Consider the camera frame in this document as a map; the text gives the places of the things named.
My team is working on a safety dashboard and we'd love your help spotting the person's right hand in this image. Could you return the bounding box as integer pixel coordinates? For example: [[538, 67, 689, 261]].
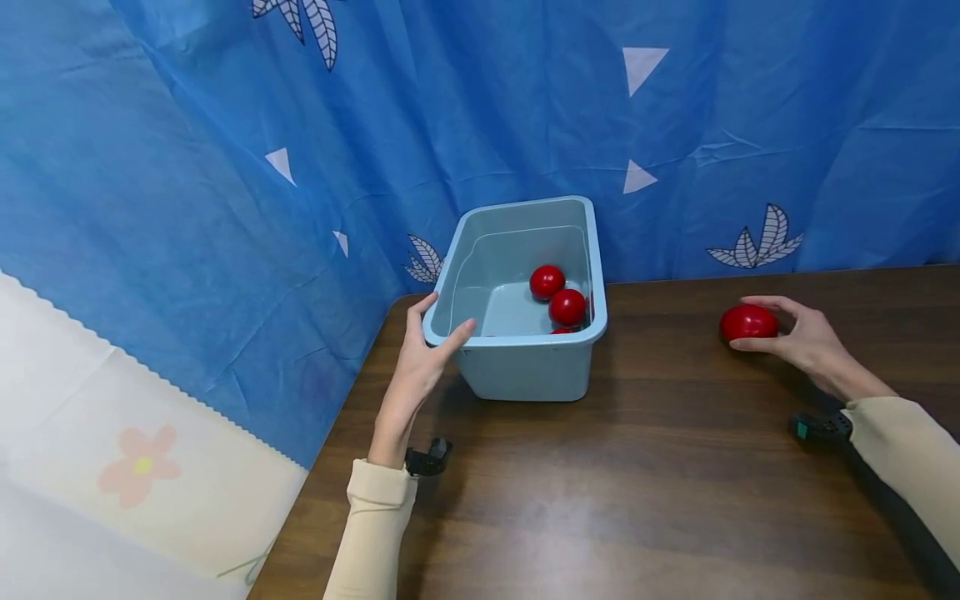
[[728, 295, 898, 404]]

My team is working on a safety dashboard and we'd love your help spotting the person's left hand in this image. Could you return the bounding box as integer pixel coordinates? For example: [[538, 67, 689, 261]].
[[367, 292, 478, 470]]

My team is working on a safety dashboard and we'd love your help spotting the red ball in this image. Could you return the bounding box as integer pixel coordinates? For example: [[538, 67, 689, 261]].
[[528, 264, 568, 302], [547, 288, 588, 328], [719, 303, 782, 343]]

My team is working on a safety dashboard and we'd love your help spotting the light blue plastic tub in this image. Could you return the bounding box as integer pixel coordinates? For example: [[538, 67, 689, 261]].
[[421, 195, 609, 403]]

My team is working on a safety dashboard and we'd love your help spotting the person's right forearm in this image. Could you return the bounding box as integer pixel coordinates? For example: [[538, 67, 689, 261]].
[[840, 396, 960, 576]]

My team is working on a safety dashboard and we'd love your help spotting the person's left forearm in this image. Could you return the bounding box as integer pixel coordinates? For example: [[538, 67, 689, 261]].
[[322, 458, 420, 600]]

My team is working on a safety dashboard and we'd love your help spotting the black wrist band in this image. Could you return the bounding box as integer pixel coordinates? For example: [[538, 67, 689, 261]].
[[404, 437, 454, 478], [787, 410, 960, 598]]

